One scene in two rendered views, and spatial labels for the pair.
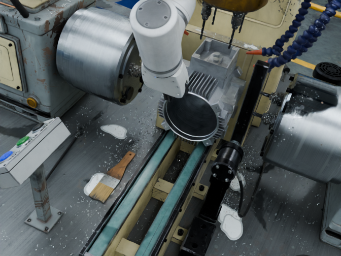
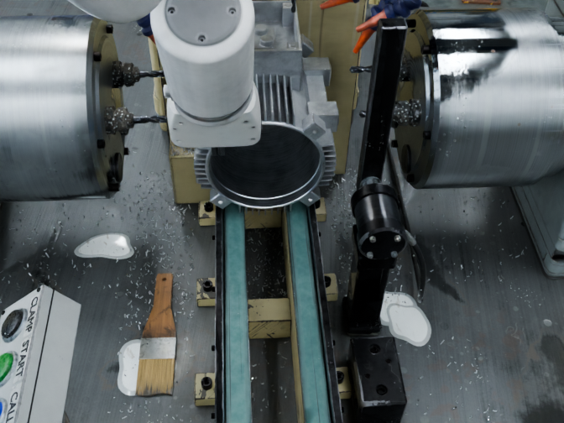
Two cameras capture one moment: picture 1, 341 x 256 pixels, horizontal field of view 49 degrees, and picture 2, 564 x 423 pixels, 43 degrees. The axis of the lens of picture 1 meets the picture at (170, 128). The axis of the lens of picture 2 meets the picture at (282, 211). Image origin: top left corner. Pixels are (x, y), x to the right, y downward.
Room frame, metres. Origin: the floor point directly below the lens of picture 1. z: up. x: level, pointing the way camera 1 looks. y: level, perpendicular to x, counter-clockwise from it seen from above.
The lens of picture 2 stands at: (0.11, 0.18, 1.67)
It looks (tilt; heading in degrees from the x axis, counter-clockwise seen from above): 47 degrees down; 339
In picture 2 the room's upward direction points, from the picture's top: 2 degrees clockwise
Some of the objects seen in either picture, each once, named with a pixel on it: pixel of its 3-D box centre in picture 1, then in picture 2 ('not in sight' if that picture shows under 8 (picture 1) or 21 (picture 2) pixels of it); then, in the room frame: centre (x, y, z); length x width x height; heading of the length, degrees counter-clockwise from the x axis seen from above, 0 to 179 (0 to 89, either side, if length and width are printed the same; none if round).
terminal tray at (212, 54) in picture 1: (213, 63); (261, 48); (0.89, -0.09, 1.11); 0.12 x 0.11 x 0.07; 163
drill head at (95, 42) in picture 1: (94, 51); (4, 111); (0.95, 0.26, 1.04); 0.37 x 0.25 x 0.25; 73
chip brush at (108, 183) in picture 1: (115, 174); (159, 331); (0.69, 0.13, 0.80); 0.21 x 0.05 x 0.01; 162
